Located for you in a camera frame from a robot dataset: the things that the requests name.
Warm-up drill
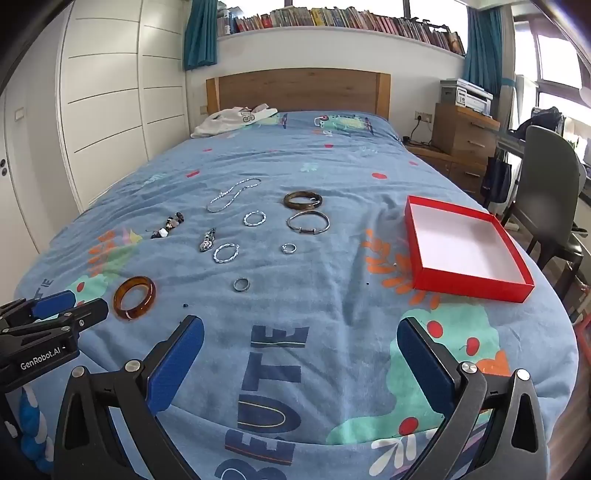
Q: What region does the wooden drawer chest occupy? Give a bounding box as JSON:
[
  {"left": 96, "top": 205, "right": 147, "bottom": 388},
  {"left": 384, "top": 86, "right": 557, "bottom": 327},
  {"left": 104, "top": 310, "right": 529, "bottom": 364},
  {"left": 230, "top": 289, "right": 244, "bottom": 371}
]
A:
[{"left": 431, "top": 102, "right": 501, "bottom": 162}]

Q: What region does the amber translucent bangle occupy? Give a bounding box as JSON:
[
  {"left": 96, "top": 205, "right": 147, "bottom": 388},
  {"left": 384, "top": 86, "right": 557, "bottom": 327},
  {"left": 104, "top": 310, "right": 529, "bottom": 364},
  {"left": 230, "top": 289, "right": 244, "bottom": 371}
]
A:
[{"left": 113, "top": 276, "right": 157, "bottom": 322}]

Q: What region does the white wardrobe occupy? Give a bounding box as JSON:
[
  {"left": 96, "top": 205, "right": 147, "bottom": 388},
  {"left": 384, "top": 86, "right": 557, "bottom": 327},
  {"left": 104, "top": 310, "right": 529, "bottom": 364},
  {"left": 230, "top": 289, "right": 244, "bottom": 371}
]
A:
[{"left": 0, "top": 0, "right": 190, "bottom": 259}]

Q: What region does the red cardboard box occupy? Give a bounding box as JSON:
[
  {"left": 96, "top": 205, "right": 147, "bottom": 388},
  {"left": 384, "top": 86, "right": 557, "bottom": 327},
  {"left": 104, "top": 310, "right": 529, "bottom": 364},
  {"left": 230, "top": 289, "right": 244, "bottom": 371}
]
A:
[{"left": 404, "top": 195, "right": 535, "bottom": 304}]

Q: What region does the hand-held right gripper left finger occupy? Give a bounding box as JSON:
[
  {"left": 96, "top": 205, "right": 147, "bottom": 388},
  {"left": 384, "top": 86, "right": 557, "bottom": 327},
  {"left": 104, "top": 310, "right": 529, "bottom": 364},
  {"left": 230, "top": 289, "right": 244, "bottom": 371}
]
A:
[{"left": 54, "top": 315, "right": 205, "bottom": 480}]

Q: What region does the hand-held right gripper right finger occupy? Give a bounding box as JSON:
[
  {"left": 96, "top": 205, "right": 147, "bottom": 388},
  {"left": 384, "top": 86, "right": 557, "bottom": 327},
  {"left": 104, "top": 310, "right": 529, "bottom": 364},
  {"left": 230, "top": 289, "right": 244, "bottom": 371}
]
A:
[{"left": 396, "top": 316, "right": 561, "bottom": 480}]

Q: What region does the wooden headboard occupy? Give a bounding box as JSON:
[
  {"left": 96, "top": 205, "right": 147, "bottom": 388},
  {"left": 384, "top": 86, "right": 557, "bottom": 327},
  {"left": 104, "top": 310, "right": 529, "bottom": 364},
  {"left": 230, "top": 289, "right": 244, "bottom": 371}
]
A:
[{"left": 205, "top": 68, "right": 392, "bottom": 118}]

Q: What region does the row of books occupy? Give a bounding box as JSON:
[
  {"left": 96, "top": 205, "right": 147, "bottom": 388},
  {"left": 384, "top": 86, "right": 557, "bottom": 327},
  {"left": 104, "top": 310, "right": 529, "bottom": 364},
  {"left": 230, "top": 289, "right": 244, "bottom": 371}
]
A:
[{"left": 217, "top": 7, "right": 466, "bottom": 56}]

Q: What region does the black backpack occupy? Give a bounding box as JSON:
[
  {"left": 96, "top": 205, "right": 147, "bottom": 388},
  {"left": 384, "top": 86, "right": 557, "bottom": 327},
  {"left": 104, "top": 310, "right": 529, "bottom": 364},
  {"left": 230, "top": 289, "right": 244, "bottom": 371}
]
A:
[{"left": 515, "top": 107, "right": 566, "bottom": 139}]

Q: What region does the dark brown bangle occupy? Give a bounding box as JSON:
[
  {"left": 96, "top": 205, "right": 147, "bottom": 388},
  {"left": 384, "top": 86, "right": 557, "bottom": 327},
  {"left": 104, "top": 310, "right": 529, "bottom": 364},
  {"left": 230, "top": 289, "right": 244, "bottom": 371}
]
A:
[{"left": 283, "top": 191, "right": 323, "bottom": 210}]

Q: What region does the silver chain necklace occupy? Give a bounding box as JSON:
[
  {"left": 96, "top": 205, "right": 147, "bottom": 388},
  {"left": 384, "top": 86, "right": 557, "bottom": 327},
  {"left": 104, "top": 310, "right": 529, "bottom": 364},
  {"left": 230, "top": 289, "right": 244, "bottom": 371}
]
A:
[{"left": 206, "top": 178, "right": 262, "bottom": 213}]

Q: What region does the white garment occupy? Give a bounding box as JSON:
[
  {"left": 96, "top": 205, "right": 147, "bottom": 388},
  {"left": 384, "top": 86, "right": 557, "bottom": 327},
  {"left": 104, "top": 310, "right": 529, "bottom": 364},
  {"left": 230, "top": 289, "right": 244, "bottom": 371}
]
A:
[{"left": 191, "top": 105, "right": 279, "bottom": 139}]

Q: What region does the wooden nightstand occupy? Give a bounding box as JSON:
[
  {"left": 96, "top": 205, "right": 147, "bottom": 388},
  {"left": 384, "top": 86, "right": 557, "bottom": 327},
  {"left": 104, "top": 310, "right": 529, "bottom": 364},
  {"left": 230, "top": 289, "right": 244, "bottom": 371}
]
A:
[{"left": 404, "top": 141, "right": 492, "bottom": 197}]

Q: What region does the blue printed blanket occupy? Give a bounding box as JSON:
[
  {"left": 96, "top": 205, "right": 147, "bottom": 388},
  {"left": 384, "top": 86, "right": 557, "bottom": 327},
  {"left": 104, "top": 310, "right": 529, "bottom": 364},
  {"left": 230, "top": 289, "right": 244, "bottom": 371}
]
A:
[{"left": 14, "top": 111, "right": 580, "bottom": 480}]

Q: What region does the brown bead bracelet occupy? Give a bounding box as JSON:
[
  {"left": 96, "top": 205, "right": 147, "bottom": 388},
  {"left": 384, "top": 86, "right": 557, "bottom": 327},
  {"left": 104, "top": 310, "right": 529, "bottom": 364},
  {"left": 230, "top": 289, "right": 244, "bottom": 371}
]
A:
[{"left": 150, "top": 212, "right": 185, "bottom": 239}]

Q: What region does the dark blue tote bag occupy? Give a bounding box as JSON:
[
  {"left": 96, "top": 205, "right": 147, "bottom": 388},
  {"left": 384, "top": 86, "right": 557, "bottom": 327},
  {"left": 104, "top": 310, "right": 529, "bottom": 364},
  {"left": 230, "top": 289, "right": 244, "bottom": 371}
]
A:
[{"left": 480, "top": 154, "right": 513, "bottom": 204}]

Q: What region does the grey chair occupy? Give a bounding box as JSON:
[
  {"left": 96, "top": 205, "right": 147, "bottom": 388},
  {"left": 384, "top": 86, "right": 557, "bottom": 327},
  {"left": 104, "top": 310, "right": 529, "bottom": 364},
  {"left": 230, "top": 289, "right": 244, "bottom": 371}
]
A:
[{"left": 508, "top": 124, "right": 587, "bottom": 287}]

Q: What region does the silver open bracelet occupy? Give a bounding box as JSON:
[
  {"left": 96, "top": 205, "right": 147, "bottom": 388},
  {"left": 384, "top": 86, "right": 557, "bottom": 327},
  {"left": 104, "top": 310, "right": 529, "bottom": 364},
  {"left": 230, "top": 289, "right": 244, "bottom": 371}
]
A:
[{"left": 286, "top": 210, "right": 330, "bottom": 235}]

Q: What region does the person's left hand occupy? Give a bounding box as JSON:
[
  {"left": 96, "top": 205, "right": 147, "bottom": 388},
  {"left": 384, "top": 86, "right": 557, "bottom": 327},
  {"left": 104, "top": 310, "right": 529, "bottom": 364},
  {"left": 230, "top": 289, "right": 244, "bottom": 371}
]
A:
[{"left": 18, "top": 385, "right": 54, "bottom": 474}]

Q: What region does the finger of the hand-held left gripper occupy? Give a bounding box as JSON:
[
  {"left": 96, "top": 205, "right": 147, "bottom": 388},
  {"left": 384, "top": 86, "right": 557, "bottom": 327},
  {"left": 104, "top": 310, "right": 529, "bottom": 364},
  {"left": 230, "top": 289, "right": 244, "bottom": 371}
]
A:
[
  {"left": 9, "top": 298, "right": 110, "bottom": 345},
  {"left": 0, "top": 291, "right": 77, "bottom": 330}
]

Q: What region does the teal curtain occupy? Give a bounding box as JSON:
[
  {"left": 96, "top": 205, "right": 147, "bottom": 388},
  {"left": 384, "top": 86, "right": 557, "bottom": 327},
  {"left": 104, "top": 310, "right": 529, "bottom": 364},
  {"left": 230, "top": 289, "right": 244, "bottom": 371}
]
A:
[
  {"left": 183, "top": 0, "right": 219, "bottom": 71},
  {"left": 463, "top": 7, "right": 503, "bottom": 93}
]

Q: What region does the white printer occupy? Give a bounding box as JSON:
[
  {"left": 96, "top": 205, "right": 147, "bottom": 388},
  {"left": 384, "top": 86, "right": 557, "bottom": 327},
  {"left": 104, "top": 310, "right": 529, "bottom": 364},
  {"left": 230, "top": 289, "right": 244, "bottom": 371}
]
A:
[{"left": 440, "top": 78, "right": 494, "bottom": 115}]

